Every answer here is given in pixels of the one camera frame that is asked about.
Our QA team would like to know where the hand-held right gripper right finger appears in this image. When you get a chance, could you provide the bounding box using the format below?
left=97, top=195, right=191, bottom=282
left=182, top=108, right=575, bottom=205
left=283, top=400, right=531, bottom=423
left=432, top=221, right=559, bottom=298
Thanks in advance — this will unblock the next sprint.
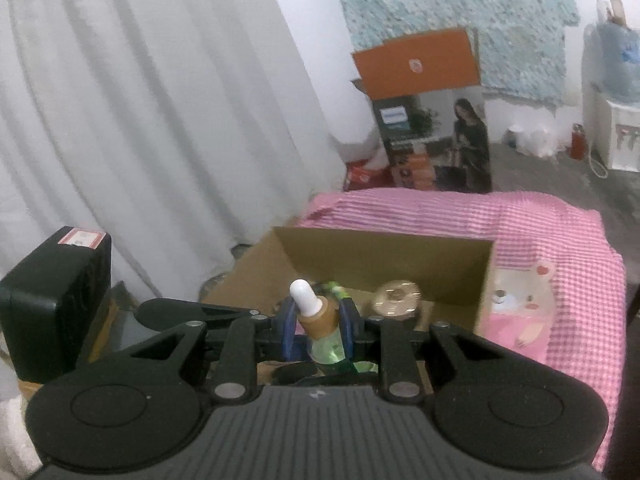
left=339, top=297, right=506, bottom=404

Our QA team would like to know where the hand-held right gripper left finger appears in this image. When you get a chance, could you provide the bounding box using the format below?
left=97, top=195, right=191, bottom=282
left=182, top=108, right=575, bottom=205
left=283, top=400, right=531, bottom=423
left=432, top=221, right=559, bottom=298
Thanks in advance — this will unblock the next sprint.
left=129, top=297, right=301, bottom=405

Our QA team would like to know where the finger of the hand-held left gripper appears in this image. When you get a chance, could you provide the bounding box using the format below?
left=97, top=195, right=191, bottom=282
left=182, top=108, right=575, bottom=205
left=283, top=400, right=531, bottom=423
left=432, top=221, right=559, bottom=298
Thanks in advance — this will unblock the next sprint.
left=196, top=303, right=273, bottom=329

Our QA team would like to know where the green dropper bottle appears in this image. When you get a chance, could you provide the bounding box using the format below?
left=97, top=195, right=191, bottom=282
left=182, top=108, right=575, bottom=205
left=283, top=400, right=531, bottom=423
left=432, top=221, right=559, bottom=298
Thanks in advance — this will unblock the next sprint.
left=289, top=279, right=358, bottom=374

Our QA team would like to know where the gold-lidded jar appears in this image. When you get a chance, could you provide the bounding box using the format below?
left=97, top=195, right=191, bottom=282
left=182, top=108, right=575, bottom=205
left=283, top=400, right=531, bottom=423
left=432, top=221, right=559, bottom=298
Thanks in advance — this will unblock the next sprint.
left=371, top=280, right=422, bottom=322

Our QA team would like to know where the brown cardboard box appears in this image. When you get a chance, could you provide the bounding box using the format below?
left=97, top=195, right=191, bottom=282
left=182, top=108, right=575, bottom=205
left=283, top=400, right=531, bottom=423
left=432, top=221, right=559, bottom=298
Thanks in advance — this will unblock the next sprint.
left=200, top=226, right=497, bottom=396

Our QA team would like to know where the small green tube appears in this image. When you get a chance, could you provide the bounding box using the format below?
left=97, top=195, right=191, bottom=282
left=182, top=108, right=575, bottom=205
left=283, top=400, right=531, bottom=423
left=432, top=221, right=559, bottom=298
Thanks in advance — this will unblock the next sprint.
left=322, top=281, right=352, bottom=302

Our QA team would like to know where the red package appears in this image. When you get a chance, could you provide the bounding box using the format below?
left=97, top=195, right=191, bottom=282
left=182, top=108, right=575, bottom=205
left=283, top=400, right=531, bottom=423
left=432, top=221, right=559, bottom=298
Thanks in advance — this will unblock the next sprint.
left=344, top=157, right=393, bottom=192

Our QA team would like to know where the white curtain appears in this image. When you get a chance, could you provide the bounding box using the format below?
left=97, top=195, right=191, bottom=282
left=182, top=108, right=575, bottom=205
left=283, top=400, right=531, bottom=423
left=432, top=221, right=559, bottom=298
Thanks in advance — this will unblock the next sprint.
left=0, top=0, right=377, bottom=311

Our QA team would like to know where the pink checkered tablecloth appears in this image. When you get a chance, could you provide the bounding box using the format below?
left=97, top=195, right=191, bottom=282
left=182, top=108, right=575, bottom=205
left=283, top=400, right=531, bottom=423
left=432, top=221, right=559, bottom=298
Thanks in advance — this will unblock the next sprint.
left=295, top=189, right=627, bottom=473

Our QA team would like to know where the white plastic bag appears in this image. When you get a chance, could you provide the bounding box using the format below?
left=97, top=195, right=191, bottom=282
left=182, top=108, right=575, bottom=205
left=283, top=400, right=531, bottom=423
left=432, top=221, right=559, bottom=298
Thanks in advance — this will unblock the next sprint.
left=505, top=125, right=558, bottom=158

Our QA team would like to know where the printed appliance carton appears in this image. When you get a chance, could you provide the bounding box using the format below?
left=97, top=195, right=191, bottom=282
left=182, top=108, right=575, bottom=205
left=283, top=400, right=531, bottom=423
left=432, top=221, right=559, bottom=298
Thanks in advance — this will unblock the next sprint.
left=351, top=27, right=493, bottom=195

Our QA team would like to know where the white cabinet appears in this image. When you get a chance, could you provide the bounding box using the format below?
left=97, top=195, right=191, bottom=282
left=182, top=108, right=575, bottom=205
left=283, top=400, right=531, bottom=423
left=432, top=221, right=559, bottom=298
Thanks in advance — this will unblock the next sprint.
left=582, top=80, right=640, bottom=173

